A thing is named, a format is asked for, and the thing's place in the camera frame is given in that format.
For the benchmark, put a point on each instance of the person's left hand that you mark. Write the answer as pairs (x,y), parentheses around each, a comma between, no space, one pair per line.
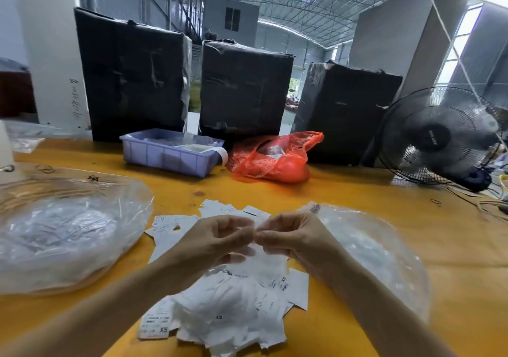
(208,243)

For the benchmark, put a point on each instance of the person's right hand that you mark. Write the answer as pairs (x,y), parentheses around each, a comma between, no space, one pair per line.
(298,238)

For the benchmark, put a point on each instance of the pile of white labels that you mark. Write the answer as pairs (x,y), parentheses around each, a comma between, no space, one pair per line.
(222,305)

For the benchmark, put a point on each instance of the clear plastic bag black print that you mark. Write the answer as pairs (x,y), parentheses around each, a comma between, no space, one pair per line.
(381,249)

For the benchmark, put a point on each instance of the large clear bag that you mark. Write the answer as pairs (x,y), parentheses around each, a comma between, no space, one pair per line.
(71,230)

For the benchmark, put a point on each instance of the person's right forearm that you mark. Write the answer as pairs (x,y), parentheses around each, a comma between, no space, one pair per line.
(389,313)

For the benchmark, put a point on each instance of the person's left forearm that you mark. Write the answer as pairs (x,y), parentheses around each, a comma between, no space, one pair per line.
(87,313)

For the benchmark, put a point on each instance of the red plastic bag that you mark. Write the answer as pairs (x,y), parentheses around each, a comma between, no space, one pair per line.
(274,159)

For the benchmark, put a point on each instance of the blue plastic bin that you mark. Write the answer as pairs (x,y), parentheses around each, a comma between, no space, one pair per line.
(159,153)

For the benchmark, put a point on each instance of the large black wrapped bale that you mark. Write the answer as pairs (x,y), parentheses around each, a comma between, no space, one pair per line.
(348,113)
(244,89)
(131,75)

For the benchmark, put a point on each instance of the black table fan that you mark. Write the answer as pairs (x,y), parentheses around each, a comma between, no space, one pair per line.
(435,134)

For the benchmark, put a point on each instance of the white foam box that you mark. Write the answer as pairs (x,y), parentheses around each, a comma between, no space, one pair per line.
(6,153)

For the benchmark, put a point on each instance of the grey cabin with window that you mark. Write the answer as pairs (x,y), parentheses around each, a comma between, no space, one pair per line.
(230,19)

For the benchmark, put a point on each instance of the brown wooden cabinet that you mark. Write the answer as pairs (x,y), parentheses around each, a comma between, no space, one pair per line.
(16,92)

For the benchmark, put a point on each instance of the white pillar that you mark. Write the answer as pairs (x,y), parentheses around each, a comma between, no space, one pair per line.
(52,47)

